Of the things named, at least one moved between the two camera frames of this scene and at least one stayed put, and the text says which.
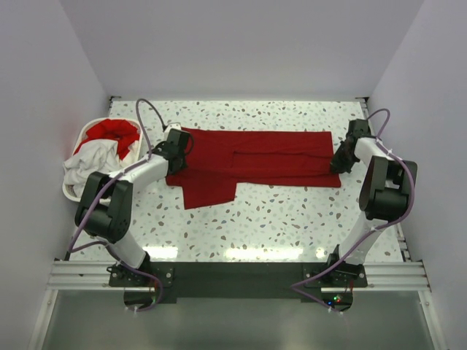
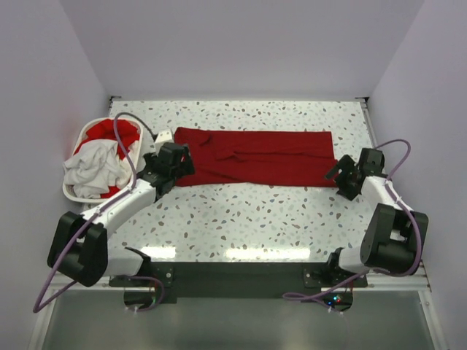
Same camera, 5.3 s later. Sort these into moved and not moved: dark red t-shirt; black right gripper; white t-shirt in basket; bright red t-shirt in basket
Moved: black right gripper; dark red t-shirt
Not moved: white t-shirt in basket; bright red t-shirt in basket
